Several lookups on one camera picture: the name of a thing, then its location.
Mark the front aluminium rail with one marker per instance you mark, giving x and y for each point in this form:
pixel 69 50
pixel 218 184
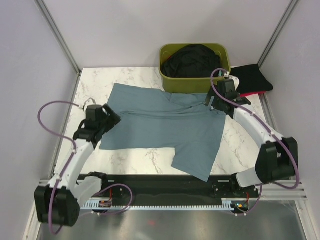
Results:
pixel 282 191

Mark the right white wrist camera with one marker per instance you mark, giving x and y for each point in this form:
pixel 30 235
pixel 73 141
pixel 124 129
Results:
pixel 235 80

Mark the folded black t shirt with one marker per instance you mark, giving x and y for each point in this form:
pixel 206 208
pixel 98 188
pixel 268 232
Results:
pixel 251 79

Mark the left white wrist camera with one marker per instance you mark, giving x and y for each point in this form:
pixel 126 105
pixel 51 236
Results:
pixel 90 101

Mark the black clothes in bin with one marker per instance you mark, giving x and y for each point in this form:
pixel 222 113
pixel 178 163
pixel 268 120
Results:
pixel 191 61

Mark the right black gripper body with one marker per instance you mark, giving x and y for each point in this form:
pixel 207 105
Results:
pixel 217 102

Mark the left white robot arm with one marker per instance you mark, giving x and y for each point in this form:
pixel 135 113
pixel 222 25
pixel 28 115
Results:
pixel 60 200

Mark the olive green plastic bin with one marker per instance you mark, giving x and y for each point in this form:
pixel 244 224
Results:
pixel 190 85

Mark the left aluminium frame post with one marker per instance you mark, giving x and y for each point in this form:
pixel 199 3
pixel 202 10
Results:
pixel 58 35

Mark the blue-grey t shirt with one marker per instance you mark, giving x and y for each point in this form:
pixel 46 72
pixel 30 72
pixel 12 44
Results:
pixel 151 118

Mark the folded red t shirt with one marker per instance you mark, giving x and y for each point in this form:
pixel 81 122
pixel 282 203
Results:
pixel 252 93

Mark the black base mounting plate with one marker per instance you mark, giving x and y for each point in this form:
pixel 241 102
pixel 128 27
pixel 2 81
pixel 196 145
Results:
pixel 122 195

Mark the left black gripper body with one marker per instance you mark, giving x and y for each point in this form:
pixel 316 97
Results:
pixel 108 122

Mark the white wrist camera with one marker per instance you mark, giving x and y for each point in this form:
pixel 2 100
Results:
pixel 235 80
pixel 90 101

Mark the white slotted cable duct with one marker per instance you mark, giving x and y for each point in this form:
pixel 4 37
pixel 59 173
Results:
pixel 98 205

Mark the right aluminium frame post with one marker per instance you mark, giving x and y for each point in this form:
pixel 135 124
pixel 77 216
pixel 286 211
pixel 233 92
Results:
pixel 277 31

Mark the aluminium frame post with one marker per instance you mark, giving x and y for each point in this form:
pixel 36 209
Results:
pixel 277 31
pixel 58 35

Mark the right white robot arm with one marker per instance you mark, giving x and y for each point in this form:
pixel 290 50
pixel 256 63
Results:
pixel 278 156

